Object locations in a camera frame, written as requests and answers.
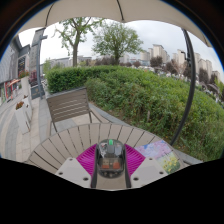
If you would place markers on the dark curved umbrella pole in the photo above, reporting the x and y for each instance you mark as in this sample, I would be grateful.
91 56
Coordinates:
190 80

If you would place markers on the round leafy green tree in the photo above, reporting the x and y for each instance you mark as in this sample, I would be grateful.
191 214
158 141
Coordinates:
116 38

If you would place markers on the beige patio umbrella canopy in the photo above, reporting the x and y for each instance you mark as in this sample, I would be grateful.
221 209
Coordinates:
93 8

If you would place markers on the floral print mouse pad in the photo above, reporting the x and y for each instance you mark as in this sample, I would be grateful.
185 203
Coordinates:
163 155

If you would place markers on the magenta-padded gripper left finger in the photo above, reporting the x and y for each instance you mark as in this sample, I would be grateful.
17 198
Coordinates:
87 160

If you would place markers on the distant apartment buildings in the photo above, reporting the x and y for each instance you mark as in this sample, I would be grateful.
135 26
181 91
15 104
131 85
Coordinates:
158 53

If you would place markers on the tall grey sign pillar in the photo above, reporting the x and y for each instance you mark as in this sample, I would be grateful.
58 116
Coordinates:
36 63

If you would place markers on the brown slatted outdoor chair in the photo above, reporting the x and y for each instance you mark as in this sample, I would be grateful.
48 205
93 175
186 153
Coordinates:
68 105

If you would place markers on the transparent computer mouse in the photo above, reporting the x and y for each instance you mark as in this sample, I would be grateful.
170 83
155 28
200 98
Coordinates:
110 158

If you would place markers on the grey shopfront building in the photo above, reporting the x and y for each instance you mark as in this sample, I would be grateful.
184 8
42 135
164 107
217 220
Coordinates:
11 70

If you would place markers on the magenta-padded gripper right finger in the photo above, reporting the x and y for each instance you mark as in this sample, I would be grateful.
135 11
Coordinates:
135 160

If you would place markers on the tall bare-trunk tree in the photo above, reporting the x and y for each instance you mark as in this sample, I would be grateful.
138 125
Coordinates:
75 40

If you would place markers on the white planter box with flowers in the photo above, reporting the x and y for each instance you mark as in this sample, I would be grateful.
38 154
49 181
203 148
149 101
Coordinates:
22 116
25 85

